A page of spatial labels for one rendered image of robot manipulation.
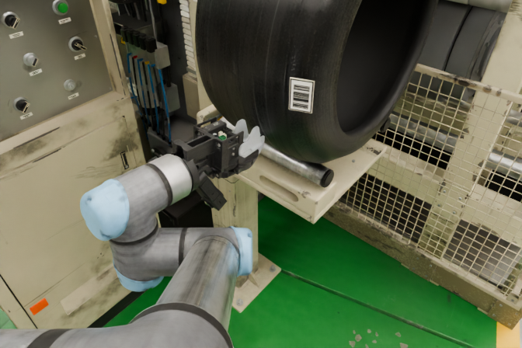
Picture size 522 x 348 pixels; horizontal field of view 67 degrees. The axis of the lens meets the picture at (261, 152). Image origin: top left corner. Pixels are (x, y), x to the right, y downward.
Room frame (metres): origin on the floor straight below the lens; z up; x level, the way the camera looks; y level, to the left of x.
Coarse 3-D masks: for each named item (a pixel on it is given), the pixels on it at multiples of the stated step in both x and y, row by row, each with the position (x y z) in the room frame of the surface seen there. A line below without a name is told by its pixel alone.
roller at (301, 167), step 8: (224, 120) 0.86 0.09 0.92; (232, 128) 0.84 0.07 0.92; (264, 144) 0.77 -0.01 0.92; (264, 152) 0.76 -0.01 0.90; (272, 152) 0.74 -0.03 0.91; (280, 152) 0.74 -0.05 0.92; (280, 160) 0.72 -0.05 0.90; (288, 160) 0.71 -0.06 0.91; (296, 160) 0.71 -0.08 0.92; (288, 168) 0.71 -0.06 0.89; (296, 168) 0.69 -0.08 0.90; (304, 168) 0.68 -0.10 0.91; (312, 168) 0.68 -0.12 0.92; (320, 168) 0.67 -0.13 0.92; (328, 168) 0.68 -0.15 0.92; (304, 176) 0.68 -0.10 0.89; (312, 176) 0.66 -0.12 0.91; (320, 176) 0.66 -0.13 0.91; (328, 176) 0.66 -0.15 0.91; (320, 184) 0.65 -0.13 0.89; (328, 184) 0.66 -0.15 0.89
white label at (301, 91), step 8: (296, 80) 0.56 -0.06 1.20; (304, 80) 0.56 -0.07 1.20; (296, 88) 0.56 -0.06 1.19; (304, 88) 0.56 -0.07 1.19; (312, 88) 0.55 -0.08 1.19; (296, 96) 0.56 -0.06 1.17; (304, 96) 0.56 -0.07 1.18; (312, 96) 0.55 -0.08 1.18; (296, 104) 0.56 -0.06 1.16; (304, 104) 0.56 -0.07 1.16; (312, 104) 0.56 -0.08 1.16; (304, 112) 0.56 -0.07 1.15
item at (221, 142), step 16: (208, 128) 0.56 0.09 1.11; (224, 128) 0.57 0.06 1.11; (176, 144) 0.50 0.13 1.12; (192, 144) 0.51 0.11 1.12; (208, 144) 0.51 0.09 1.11; (224, 144) 0.52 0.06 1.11; (192, 160) 0.48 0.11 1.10; (208, 160) 0.52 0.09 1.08; (224, 160) 0.51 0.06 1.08; (192, 176) 0.46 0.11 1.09; (224, 176) 0.51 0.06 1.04
